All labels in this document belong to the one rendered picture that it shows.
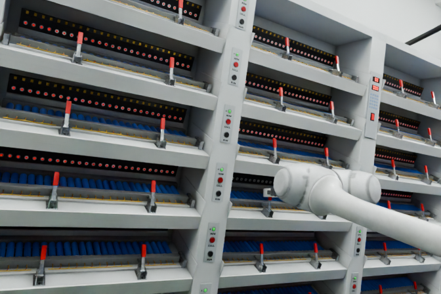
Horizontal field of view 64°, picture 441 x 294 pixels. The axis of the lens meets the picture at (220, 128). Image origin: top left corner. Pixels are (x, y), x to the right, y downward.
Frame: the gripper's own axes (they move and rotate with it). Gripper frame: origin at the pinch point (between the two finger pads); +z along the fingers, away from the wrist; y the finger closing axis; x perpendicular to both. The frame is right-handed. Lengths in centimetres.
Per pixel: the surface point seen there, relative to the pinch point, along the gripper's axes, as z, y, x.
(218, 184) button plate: -1.7, -23.3, 1.2
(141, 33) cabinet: 10, -49, 51
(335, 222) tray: 0.7, 32.5, -9.6
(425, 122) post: 5, 113, 46
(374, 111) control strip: -8, 48, 37
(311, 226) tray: 1.6, 20.4, -11.1
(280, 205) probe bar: 6.2, 9.2, -3.9
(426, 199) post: 9, 113, 4
